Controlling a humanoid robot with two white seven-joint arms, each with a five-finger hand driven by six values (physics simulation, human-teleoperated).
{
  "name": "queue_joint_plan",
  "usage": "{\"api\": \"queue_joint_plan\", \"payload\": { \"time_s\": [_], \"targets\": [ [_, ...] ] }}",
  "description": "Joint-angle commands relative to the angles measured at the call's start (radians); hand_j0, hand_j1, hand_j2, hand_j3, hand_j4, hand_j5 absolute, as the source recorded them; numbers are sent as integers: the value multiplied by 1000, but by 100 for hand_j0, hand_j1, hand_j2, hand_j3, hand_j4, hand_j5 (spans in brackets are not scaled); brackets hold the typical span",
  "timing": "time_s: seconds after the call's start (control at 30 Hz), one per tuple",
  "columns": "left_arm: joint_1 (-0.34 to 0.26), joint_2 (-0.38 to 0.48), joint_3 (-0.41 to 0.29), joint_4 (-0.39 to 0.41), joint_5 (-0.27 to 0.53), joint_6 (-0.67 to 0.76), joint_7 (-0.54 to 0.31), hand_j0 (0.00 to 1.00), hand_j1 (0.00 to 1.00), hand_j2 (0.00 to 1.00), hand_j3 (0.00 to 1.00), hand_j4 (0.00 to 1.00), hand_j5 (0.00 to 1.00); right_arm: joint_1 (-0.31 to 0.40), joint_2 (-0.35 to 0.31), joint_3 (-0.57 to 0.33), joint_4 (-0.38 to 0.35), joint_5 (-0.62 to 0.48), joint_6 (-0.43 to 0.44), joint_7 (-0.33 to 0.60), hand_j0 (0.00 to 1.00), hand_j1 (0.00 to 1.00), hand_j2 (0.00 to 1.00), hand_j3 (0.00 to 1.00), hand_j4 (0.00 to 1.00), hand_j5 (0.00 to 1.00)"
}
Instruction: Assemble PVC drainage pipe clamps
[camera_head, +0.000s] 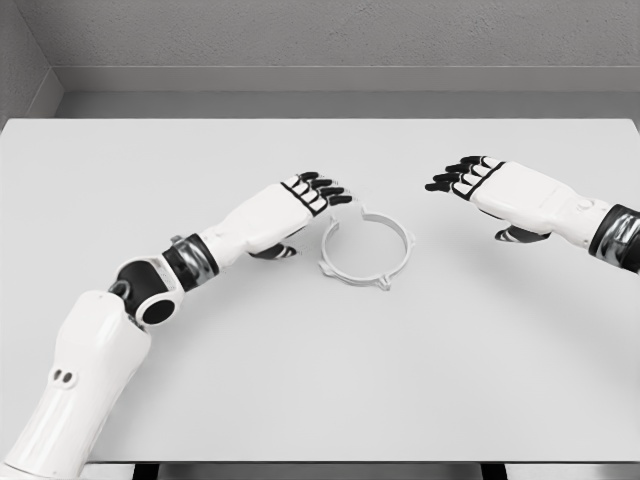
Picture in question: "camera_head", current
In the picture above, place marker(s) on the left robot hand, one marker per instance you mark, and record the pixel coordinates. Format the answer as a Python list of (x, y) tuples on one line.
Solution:
[(272, 212)]

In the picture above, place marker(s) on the white pipe clamp half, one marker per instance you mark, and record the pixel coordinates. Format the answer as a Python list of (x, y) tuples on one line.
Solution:
[(326, 250), (402, 235)]

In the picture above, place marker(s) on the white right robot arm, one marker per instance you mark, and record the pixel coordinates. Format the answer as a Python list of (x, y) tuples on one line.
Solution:
[(580, 215)]

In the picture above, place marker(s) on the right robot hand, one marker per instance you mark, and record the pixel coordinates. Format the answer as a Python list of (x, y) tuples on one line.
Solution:
[(515, 192)]

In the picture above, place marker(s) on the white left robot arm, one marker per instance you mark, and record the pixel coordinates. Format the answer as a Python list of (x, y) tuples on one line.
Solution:
[(95, 345)]

